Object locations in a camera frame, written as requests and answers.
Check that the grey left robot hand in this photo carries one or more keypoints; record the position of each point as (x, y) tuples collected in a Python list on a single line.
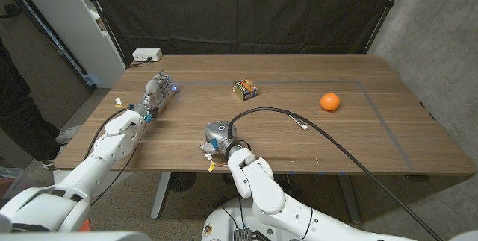
[(156, 92)]

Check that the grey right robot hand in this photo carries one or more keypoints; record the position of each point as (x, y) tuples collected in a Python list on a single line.
[(218, 134)]

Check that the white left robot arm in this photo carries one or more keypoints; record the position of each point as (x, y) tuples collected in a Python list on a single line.
[(97, 162)]

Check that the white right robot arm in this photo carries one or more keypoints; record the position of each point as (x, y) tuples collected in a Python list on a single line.
[(269, 192)]

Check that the white power strip box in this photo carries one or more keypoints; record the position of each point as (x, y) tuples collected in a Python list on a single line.
[(147, 54)]

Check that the small orange black box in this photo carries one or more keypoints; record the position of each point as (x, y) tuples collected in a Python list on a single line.
[(245, 90)]

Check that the black round fan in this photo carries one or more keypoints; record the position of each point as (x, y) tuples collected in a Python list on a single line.
[(183, 181)]

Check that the dark marker pen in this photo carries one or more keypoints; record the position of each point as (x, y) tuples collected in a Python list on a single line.
[(301, 124)]

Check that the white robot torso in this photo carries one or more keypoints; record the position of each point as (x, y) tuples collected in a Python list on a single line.
[(224, 222)]

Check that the black backdrop stand pole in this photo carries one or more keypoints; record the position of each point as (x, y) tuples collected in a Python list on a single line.
[(388, 4), (101, 13)]

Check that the white cabinet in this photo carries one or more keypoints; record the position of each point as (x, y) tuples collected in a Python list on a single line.
[(71, 21)]

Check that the orange fruit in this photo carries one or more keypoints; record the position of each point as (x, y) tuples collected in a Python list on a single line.
[(330, 101)]

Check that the black backdrop cloth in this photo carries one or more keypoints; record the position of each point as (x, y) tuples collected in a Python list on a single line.
[(242, 9)]

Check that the brown wooden door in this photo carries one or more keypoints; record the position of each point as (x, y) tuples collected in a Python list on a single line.
[(37, 65)]

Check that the person in dark clothes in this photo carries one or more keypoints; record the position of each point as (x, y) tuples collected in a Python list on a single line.
[(18, 121)]

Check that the clear plastic bin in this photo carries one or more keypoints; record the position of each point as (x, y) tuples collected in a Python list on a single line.
[(18, 181)]

